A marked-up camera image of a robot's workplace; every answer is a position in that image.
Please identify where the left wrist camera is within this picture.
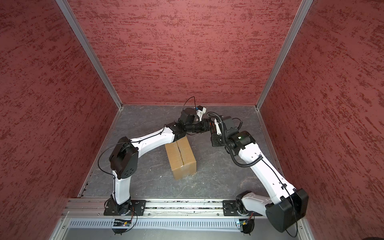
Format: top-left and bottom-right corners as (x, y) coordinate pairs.
(196, 106), (207, 117)

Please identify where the red handled box cutter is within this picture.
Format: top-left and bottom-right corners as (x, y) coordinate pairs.
(214, 119), (222, 136)

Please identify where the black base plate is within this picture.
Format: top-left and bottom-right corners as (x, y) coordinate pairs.
(104, 198), (147, 216)
(223, 200), (262, 217)

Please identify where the controller board with wires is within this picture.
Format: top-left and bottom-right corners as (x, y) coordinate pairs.
(238, 214), (255, 235)
(112, 215), (138, 235)

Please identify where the white slotted cable duct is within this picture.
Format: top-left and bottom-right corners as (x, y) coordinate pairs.
(68, 218), (239, 232)

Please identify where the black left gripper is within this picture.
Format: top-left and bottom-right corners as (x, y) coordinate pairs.
(185, 118), (216, 133)

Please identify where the aluminium left corner post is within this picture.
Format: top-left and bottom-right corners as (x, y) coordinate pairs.
(56, 0), (123, 111)

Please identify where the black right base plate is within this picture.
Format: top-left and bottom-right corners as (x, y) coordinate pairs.
(223, 200), (262, 217)

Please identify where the aluminium right corner post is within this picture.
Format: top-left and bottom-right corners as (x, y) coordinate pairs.
(255, 0), (314, 110)

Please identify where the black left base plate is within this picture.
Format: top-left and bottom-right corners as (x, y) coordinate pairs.
(104, 198), (147, 216)

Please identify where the aluminium front rail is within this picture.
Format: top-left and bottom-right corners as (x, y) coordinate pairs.
(62, 198), (234, 219)

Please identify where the left controller board with wires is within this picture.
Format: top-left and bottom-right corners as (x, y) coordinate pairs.
(112, 215), (138, 235)

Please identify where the right controller board with wires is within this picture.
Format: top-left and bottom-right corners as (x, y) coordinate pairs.
(238, 214), (255, 235)

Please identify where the aluminium corner post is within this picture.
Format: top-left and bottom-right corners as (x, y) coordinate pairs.
(255, 0), (314, 110)
(56, 0), (123, 111)

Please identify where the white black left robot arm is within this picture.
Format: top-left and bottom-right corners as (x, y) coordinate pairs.
(109, 106), (210, 209)

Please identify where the brown cardboard express box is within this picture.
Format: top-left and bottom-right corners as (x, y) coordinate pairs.
(165, 137), (197, 180)

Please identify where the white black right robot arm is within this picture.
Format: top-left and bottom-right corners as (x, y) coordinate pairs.
(207, 112), (309, 233)

